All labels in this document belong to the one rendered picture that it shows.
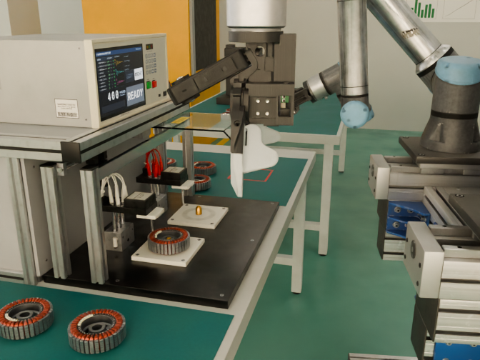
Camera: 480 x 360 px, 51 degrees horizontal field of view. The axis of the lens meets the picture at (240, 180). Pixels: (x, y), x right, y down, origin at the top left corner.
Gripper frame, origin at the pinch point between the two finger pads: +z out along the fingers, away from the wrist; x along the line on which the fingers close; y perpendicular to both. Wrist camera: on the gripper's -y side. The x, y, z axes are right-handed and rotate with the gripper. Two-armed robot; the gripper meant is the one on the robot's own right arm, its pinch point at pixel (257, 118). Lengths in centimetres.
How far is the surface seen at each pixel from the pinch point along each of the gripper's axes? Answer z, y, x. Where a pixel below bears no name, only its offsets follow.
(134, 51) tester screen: 12.1, 29.3, -33.7
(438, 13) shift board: -104, -490, 30
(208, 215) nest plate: 23.1, 19.5, 17.8
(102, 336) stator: 23, 84, 16
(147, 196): 23.4, 43.2, 1.1
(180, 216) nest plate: 30.1, 22.3, 13.7
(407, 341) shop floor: 1, -42, 122
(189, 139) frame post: 24.0, 1.4, -4.5
